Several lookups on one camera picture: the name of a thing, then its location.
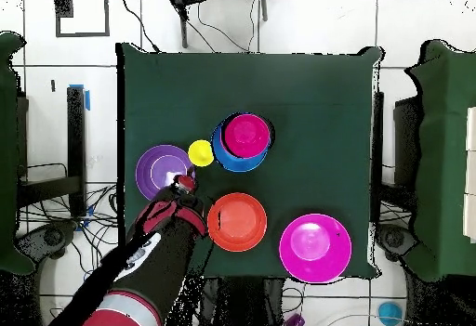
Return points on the orange bowl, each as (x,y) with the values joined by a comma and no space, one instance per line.
(237,222)

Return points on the large light blue bowl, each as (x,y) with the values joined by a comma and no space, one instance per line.
(238,164)

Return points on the blue tape strip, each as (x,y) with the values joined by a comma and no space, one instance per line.
(87,99)

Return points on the white boxes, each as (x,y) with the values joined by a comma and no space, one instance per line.
(471,173)

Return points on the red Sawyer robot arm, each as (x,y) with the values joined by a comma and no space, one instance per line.
(156,259)

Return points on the small crimson bowl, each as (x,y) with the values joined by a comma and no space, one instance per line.
(246,134)

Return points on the dark green tablecloth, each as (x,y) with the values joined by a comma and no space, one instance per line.
(223,77)

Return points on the yellow cup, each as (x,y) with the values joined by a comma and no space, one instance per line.
(200,153)

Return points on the black metal frame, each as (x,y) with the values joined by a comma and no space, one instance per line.
(405,136)
(76,147)

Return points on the small dark blue bowl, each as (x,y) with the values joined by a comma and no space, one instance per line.
(222,133)

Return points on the small purple object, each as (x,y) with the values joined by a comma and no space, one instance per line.
(295,320)

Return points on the side table with green cloth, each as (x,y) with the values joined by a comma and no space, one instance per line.
(446,155)
(7,155)

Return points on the large pink bowl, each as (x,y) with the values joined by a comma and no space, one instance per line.
(316,248)

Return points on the purple bowl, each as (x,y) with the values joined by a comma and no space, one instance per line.
(156,170)

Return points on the blue disc on floor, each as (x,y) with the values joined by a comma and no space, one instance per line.
(390,313)

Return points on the black tripod stand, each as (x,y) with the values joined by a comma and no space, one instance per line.
(183,21)

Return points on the dark square floor frame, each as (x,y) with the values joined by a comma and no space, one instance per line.
(106,17)

